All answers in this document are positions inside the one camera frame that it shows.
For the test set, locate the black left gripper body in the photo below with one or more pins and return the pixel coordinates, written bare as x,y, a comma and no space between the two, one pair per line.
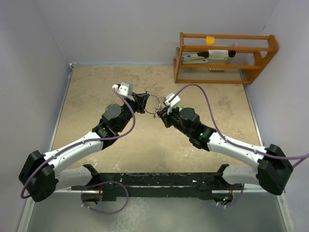
135,105

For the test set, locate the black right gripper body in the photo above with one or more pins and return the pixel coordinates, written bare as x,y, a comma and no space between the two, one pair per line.
173,119

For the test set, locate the large silver keyring with clips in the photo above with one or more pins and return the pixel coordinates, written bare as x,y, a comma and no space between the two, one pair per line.
153,105

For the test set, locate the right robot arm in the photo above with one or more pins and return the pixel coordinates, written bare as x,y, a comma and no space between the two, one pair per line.
267,167

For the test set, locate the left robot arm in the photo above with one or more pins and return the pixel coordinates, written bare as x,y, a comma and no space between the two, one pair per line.
43,173

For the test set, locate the strip of staples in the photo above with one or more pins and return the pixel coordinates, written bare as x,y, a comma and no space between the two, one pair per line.
217,69

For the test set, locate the white stapler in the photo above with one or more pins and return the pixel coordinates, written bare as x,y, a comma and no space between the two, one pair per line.
196,58

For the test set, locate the white box with red label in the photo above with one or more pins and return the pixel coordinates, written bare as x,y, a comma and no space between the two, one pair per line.
218,54

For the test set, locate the yellow block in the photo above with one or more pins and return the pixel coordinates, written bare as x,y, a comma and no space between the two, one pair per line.
210,40

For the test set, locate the small black object on rack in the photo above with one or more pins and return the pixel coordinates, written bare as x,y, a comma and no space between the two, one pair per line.
231,53

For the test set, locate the wooden rack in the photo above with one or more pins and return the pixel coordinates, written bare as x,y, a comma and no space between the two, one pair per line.
253,54

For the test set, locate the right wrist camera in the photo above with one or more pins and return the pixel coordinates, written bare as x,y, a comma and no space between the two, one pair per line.
171,101

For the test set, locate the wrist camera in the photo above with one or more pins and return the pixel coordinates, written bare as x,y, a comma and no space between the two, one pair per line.
125,90
171,101

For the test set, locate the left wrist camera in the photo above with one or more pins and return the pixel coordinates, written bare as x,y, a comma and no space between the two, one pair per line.
125,90

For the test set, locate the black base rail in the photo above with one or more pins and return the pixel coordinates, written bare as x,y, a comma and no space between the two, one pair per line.
158,185

